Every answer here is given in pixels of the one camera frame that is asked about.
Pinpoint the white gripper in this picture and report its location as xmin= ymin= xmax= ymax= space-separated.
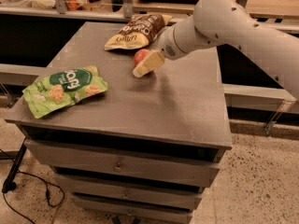
xmin=133 ymin=25 xmax=191 ymax=77

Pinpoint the red apple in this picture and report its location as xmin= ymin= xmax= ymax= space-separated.
xmin=134 ymin=49 xmax=150 ymax=66

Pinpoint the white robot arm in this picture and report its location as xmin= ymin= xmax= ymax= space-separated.
xmin=133 ymin=0 xmax=299 ymax=99

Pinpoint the brown chip bag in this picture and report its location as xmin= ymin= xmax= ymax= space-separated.
xmin=105 ymin=14 xmax=172 ymax=50

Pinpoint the green snack bag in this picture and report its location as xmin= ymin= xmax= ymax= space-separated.
xmin=22 ymin=65 xmax=108 ymax=119

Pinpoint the grey drawer cabinet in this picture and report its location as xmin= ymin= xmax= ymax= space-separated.
xmin=4 ymin=21 xmax=233 ymax=224

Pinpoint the top grey drawer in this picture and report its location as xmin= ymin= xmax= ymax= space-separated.
xmin=24 ymin=139 xmax=220 ymax=188

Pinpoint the grey drawer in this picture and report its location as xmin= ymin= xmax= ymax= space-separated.
xmin=71 ymin=195 xmax=192 ymax=224
xmin=24 ymin=139 xmax=220 ymax=188
xmin=53 ymin=174 xmax=202 ymax=210

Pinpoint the middle grey drawer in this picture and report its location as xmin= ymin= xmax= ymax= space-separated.
xmin=53 ymin=174 xmax=202 ymax=210

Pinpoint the bottom grey drawer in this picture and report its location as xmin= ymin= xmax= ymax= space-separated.
xmin=71 ymin=195 xmax=192 ymax=224

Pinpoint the black stand leg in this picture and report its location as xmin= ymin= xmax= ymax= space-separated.
xmin=0 ymin=144 xmax=26 ymax=193

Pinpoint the metal bracket middle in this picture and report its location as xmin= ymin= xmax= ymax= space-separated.
xmin=122 ymin=0 xmax=133 ymax=19

